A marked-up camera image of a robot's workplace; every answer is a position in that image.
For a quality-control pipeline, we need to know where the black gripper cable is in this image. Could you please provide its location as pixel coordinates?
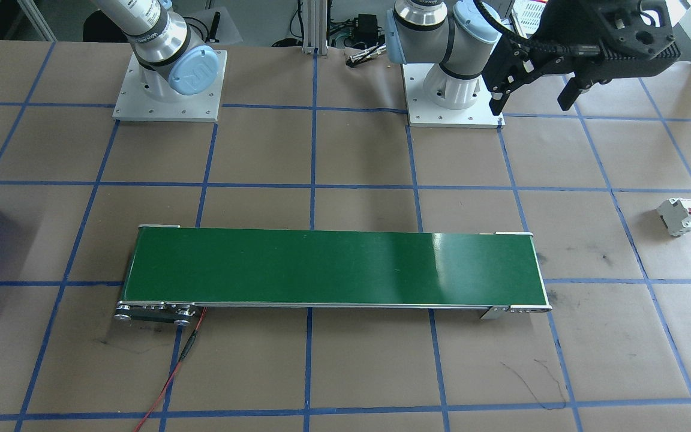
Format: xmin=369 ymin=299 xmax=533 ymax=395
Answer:
xmin=474 ymin=0 xmax=599 ymax=58

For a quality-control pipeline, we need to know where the white circuit breaker red switch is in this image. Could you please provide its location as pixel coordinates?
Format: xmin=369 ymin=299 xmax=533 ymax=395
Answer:
xmin=656 ymin=197 xmax=691 ymax=238

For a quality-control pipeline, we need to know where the white square base plate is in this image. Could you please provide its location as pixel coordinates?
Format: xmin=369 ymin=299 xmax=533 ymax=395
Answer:
xmin=113 ymin=50 xmax=228 ymax=124
xmin=401 ymin=56 xmax=505 ymax=128

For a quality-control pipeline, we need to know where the red conveyor wire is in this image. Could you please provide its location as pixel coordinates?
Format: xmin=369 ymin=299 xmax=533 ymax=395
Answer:
xmin=136 ymin=307 xmax=208 ymax=432

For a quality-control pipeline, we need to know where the black power adapter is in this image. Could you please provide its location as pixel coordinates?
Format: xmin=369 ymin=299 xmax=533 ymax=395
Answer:
xmin=353 ymin=15 xmax=382 ymax=43

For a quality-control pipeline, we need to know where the silver cylindrical connector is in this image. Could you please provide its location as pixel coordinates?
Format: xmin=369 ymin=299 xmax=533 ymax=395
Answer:
xmin=347 ymin=45 xmax=389 ymax=67

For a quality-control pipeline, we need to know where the green conveyor belt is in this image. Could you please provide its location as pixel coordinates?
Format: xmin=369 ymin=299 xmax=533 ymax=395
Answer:
xmin=113 ymin=225 xmax=553 ymax=328

